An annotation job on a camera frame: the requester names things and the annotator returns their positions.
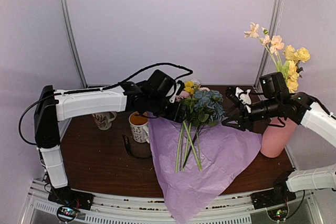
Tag white mug yellow inside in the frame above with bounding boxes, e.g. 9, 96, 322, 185
129, 112, 150, 144

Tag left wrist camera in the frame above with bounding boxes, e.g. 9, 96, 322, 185
145, 69, 184, 103

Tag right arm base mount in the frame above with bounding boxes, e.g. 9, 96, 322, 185
250, 189, 297, 222

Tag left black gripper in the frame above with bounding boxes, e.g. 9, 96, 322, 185
147, 94, 190, 123

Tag white mug floral print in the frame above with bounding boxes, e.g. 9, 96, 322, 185
92, 112, 117, 131

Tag front aluminium rail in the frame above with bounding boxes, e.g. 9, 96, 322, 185
26, 178, 316, 224

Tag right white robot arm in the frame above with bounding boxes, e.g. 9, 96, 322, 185
222, 87, 335, 158

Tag peach poppy flower stem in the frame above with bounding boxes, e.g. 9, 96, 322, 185
244, 22, 285, 72

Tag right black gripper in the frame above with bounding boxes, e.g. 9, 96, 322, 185
222, 95, 281, 131

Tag artificial flower bunch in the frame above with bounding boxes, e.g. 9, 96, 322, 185
175, 79, 225, 173

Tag pink cylindrical vase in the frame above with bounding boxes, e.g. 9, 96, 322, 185
260, 118, 298, 158

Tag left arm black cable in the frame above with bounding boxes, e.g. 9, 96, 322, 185
18, 62, 194, 146

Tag left aluminium frame post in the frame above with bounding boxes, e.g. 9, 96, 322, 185
60, 0, 88, 88

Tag pale yellow rose stem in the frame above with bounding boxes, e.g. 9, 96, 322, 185
283, 45, 310, 93

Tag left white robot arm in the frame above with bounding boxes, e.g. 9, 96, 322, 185
34, 81, 185, 205

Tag purple tissue paper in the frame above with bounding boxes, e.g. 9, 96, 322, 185
149, 118, 262, 223

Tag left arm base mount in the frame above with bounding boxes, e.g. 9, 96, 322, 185
48, 191, 94, 222

